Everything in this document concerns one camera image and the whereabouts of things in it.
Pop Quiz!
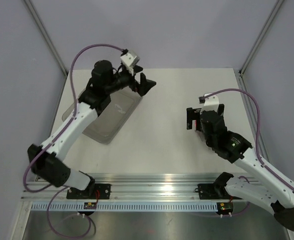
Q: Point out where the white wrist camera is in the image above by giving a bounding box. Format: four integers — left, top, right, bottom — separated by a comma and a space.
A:
199, 93, 220, 112
120, 49, 140, 76

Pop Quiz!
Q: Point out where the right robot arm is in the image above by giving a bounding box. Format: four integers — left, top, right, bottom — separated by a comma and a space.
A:
186, 104, 294, 232

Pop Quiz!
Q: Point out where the clear zip top bag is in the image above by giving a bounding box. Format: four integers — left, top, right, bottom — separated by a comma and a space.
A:
195, 130, 212, 151

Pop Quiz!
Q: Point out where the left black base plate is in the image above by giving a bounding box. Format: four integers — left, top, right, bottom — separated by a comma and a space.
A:
66, 183, 111, 200

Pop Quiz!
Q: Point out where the right aluminium frame post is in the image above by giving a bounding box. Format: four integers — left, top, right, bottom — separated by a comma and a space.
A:
239, 0, 286, 77

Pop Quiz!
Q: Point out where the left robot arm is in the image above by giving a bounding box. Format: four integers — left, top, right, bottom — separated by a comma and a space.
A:
27, 60, 156, 199

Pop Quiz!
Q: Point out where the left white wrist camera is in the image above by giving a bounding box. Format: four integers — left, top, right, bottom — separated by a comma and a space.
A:
120, 49, 140, 76

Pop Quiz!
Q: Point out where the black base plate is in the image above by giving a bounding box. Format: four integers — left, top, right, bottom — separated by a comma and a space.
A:
194, 183, 231, 200
66, 183, 111, 200

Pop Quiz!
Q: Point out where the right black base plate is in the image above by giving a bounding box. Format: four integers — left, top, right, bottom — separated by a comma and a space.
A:
194, 183, 231, 200

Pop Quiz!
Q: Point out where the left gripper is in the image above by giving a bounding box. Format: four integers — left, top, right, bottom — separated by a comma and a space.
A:
106, 65, 156, 96

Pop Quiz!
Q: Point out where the aluminium frame post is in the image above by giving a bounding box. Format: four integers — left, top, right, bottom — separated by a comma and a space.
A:
22, 0, 68, 78
239, 0, 286, 77

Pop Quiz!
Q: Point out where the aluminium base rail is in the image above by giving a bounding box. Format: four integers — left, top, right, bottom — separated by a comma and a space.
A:
20, 173, 220, 202

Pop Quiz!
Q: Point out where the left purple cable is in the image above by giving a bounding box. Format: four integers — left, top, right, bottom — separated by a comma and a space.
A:
23, 44, 126, 238

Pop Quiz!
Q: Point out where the left aluminium frame post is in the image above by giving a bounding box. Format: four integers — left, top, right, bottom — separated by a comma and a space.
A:
22, 0, 68, 78

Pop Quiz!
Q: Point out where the clear plastic tray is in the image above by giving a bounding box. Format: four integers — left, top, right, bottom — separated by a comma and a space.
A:
62, 87, 143, 145

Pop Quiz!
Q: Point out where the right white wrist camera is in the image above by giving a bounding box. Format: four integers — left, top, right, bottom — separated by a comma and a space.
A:
199, 93, 220, 112

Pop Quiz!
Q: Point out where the right side aluminium rail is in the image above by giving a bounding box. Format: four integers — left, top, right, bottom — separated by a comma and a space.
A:
234, 69, 294, 240

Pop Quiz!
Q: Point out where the white slotted cable duct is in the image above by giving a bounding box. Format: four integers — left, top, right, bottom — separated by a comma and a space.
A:
31, 201, 218, 212

